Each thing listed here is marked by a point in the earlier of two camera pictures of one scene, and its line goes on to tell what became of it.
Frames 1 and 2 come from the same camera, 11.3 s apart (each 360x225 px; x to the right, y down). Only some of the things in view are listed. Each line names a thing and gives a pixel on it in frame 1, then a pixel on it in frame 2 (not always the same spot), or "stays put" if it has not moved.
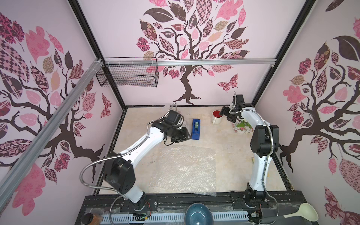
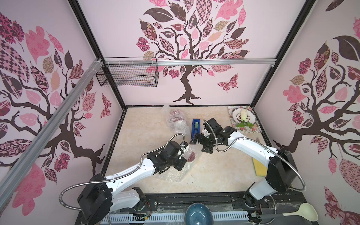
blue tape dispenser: [196, 129] stays put
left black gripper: [185, 136] → [182, 162]
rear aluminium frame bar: [190, 62] stays put
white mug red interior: [216, 117] → [191, 155]
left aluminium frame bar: [40, 142] stays put
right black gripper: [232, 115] → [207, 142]
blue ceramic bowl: [198, 213] stays put
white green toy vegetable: [243, 123] stays put
